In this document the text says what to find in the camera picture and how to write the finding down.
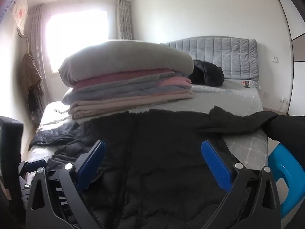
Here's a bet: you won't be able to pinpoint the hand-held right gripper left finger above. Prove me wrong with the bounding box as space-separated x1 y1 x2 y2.
26 140 106 229

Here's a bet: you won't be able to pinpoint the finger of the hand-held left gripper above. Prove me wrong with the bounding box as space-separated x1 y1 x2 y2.
18 159 47 173

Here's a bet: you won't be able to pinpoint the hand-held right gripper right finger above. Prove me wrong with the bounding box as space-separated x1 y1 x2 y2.
201 140 282 229

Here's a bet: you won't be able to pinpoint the large black down jacket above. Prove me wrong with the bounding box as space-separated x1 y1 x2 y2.
30 106 305 229

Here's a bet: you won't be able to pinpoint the dark hanging clothes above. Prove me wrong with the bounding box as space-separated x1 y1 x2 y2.
27 86 45 126

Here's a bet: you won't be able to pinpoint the beige folded blanket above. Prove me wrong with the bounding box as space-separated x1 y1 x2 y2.
69 92 195 120

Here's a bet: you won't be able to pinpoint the bed with grey quilted cover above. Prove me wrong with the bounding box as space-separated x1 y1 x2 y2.
26 79 270 172

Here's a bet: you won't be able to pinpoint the grey-blue folded quilt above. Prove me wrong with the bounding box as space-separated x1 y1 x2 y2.
62 73 194 106

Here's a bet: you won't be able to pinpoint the blue plastic stool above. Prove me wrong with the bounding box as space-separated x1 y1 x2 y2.
268 144 305 218

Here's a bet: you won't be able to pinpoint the brown hanging coat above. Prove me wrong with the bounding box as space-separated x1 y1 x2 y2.
19 52 43 93

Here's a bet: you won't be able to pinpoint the maroon folded blanket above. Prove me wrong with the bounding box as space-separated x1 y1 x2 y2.
74 69 175 89

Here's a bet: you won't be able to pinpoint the small black puffer jacket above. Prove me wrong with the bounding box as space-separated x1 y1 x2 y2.
187 59 225 87

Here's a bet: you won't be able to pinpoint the pink folded blanket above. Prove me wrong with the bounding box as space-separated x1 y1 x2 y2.
159 75 192 88

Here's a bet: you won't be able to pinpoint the thick grey folded quilt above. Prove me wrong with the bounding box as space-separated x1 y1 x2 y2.
58 40 194 88

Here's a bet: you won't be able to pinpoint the grey padded headboard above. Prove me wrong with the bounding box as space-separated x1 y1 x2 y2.
164 36 259 82

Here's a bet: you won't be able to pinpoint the grey patterned curtain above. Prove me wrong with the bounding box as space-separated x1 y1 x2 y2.
26 4 52 129
116 0 133 40

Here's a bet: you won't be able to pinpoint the bright window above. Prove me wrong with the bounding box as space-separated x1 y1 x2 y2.
45 11 110 75

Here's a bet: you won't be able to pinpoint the white wardrobe with dark trim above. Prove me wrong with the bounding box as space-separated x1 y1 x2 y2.
274 0 305 118

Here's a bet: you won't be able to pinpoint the white wall outlet with plug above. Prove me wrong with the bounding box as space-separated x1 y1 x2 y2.
278 97 288 113

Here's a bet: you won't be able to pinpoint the covered wall air conditioner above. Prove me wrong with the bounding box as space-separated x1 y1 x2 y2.
11 0 29 36

